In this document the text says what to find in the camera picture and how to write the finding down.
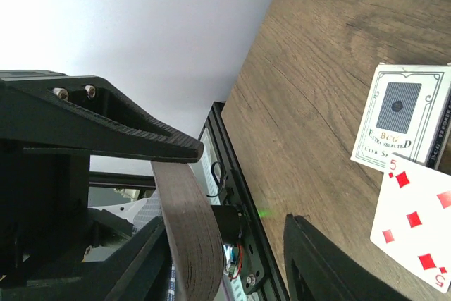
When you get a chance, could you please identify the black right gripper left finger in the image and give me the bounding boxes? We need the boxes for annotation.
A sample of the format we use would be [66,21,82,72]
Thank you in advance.
[1,216,169,300]

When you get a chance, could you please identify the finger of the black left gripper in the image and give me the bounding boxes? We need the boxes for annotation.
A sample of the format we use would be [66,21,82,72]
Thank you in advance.
[1,70,204,164]

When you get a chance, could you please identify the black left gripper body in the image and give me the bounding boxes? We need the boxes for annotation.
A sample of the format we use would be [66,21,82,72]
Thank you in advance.
[1,139,90,280]

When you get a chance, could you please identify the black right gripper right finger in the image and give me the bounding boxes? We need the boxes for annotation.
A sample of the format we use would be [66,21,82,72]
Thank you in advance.
[283,214,423,300]

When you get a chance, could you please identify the five of diamonds card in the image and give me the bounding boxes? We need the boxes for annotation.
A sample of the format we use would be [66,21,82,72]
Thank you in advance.
[370,153,450,293]

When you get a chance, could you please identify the white card box tray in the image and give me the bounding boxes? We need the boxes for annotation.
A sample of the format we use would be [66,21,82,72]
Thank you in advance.
[351,63,450,171]

